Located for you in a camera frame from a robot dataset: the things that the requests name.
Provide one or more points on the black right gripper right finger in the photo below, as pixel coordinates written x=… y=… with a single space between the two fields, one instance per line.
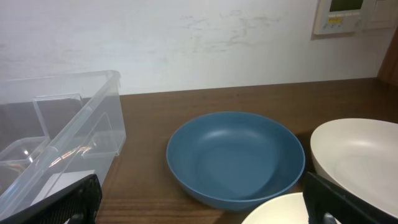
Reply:
x=328 y=203

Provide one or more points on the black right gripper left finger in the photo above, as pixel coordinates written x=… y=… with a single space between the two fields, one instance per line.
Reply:
x=77 y=203

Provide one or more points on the cream large bowl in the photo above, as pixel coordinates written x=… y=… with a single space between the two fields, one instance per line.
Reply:
x=285 y=209

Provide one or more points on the beige large bowl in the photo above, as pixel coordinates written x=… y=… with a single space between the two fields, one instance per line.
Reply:
x=360 y=156

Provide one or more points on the blue bowl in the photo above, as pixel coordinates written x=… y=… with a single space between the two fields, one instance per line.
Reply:
x=233 y=160

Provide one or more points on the clear plastic storage container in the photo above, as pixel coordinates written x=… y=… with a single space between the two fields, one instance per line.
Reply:
x=55 y=131

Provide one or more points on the wall control panel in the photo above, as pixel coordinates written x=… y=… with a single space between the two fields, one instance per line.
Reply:
x=350 y=16

